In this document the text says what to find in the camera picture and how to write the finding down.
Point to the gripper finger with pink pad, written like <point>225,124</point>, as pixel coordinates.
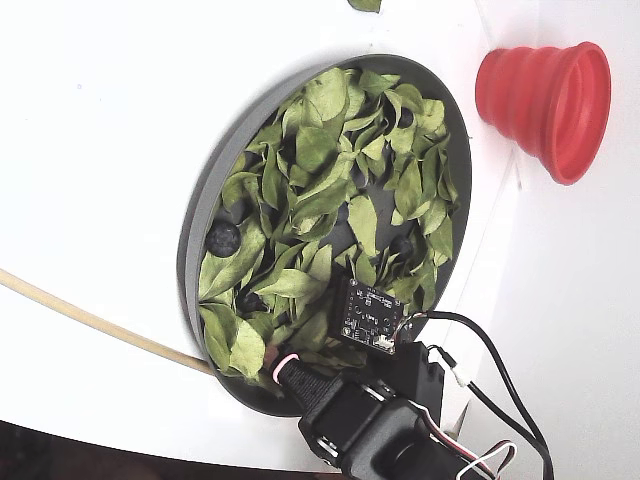
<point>305,382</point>

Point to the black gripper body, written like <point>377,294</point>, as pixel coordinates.
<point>354,411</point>

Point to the small dark blueberry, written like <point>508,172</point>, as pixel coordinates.
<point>401,246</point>
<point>250,301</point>

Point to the large dark blueberry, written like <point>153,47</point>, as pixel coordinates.
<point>222,239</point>

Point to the pile of green leaves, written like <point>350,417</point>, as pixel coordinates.
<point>315,150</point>

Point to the beige wooden stick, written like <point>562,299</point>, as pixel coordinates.
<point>100,322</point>

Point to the red collapsible silicone cup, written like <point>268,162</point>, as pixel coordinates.
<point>540,110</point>

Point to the single stray green leaf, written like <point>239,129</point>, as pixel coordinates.
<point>366,4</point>

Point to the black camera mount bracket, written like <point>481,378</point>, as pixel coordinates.
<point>422,380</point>

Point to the black camera circuit board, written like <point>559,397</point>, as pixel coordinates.
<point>367,315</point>

